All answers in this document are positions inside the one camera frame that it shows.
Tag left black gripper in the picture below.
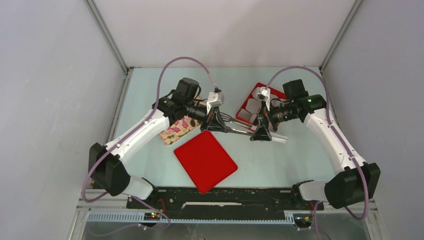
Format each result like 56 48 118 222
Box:
184 100 228 134

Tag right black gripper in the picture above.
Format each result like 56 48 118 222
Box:
250 99 299 141

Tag white handled metal tongs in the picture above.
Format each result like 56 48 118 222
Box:
220 112 288 144

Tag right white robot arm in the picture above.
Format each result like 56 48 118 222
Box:
250 79 381 209

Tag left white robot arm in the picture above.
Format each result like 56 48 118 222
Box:
88 77 227 208

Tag red chocolate box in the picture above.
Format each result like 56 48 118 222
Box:
235 82 287 132

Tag floral pattern tray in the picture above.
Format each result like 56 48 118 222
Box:
158 96 206 146

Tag red box lid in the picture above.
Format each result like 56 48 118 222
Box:
173 131 238 194

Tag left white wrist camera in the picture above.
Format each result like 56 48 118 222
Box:
206 91 225 114

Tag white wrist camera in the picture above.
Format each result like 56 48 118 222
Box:
206 91 225 114
252 86 271 111

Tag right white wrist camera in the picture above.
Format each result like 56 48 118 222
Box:
252 86 271 111

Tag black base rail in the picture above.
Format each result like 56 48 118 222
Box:
145 186 317 222

